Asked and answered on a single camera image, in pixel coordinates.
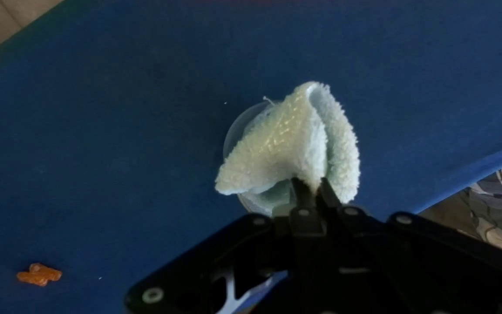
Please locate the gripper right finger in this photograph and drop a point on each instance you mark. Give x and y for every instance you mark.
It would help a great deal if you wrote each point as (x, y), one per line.
(429, 257)

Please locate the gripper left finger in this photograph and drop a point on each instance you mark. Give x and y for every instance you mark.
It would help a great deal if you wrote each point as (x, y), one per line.
(216, 257)

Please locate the small light blue towel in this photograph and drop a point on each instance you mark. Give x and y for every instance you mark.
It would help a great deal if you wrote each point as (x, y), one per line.
(286, 144)

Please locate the clear glass cup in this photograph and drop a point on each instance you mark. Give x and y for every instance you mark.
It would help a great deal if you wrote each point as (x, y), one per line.
(237, 128)

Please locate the plaid cloth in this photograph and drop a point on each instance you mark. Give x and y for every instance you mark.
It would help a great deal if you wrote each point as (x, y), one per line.
(501, 205)

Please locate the blue table cover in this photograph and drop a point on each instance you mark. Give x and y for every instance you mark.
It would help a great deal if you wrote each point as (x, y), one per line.
(103, 131)

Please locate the small orange toy piece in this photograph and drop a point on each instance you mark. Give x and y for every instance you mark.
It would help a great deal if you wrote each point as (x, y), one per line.
(39, 274)

